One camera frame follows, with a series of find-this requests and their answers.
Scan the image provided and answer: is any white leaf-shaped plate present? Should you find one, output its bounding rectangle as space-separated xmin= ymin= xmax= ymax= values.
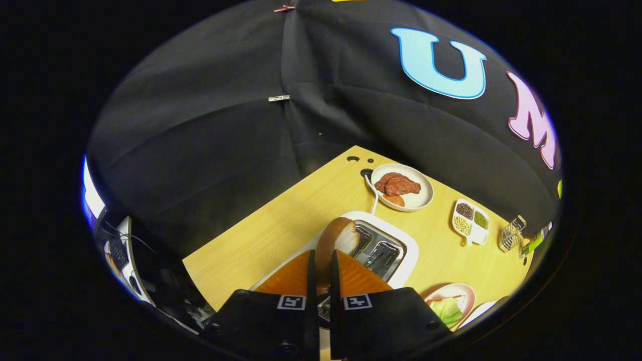
xmin=459 ymin=301 xmax=497 ymax=329

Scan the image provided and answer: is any green lettuce leaf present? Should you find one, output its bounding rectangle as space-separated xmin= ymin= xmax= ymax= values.
xmin=430 ymin=296 xmax=464 ymax=327

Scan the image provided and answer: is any round beige plate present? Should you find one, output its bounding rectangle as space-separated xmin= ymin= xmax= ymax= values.
xmin=370 ymin=163 xmax=434 ymax=212

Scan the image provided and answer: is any toast bread slice brown crust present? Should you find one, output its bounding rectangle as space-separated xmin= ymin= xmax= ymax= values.
xmin=314 ymin=217 xmax=361 ymax=289

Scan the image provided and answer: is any brown meat steak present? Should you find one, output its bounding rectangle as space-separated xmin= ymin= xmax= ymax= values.
xmin=374 ymin=172 xmax=422 ymax=197

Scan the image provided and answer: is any green drink bottle white cap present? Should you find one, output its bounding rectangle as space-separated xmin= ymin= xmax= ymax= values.
xmin=519 ymin=228 xmax=552 ymax=259

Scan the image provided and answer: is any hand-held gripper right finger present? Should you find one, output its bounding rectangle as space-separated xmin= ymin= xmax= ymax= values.
xmin=330 ymin=249 xmax=452 ymax=359

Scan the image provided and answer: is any black backdrop cloth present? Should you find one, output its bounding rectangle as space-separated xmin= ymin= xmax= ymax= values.
xmin=86 ymin=0 xmax=562 ymax=261

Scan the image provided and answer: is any metal wire utensil holder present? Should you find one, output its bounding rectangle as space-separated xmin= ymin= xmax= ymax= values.
xmin=498 ymin=215 xmax=527 ymax=252

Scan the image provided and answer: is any white divided bean dish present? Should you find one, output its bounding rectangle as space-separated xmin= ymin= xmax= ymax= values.
xmin=451 ymin=199 xmax=491 ymax=247

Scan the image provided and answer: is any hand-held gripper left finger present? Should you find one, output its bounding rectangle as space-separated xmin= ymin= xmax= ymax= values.
xmin=208 ymin=249 xmax=320 ymax=359

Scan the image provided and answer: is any cream white toaster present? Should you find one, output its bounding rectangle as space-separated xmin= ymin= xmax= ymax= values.
xmin=249 ymin=211 xmax=420 ymax=324

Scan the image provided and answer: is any round pink plate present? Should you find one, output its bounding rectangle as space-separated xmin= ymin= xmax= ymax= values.
xmin=424 ymin=283 xmax=476 ymax=331

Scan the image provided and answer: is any white toaster power cable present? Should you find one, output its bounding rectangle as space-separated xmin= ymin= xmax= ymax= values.
xmin=365 ymin=173 xmax=380 ymax=215

